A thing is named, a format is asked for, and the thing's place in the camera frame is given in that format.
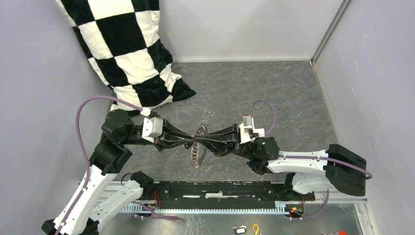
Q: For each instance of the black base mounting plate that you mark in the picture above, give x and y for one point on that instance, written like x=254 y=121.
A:
x=221 y=194

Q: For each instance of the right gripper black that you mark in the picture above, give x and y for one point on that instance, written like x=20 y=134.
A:
x=229 y=140

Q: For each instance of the black white checkered pillow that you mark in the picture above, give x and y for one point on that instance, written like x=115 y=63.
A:
x=121 y=41

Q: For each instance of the orange carabiner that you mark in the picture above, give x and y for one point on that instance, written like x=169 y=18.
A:
x=256 y=229

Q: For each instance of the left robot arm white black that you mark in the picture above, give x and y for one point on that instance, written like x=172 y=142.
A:
x=84 y=215

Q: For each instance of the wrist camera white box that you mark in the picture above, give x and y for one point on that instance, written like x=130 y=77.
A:
x=248 y=132
x=152 y=127

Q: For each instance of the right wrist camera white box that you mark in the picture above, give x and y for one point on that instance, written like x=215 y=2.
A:
x=248 y=132

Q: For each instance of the white toothed cable duct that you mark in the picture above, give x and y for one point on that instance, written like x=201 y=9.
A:
x=278 y=208

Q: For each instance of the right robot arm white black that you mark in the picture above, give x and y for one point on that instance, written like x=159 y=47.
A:
x=336 y=168

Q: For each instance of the key with black tag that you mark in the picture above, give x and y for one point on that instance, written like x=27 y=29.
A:
x=240 y=230

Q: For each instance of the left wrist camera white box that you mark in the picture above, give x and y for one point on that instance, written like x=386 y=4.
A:
x=152 y=127

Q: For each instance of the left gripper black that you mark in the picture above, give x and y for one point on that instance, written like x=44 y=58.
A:
x=164 y=143

